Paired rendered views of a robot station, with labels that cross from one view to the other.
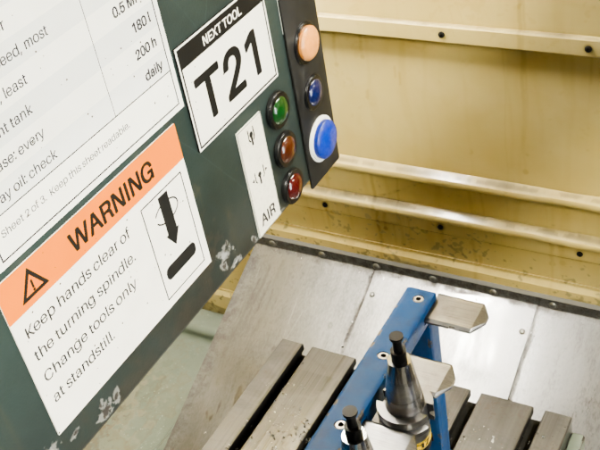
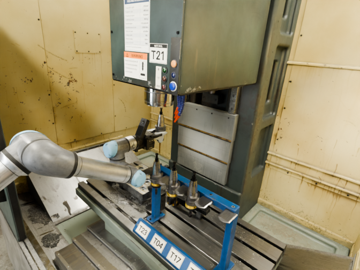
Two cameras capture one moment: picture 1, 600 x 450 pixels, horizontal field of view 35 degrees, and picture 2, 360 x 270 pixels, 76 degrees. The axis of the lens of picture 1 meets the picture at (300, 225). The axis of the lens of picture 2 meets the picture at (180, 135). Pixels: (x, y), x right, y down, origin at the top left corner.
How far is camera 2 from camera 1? 1.17 m
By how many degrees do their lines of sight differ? 82
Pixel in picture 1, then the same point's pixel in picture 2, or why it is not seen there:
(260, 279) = (335, 259)
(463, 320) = (222, 215)
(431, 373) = (202, 203)
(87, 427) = (127, 79)
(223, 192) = (151, 73)
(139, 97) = (143, 45)
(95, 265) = (133, 61)
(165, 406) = not seen: hidden behind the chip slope
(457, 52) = not seen: outside the picture
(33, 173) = (130, 43)
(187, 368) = not seen: hidden behind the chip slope
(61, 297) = (128, 60)
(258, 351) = (301, 259)
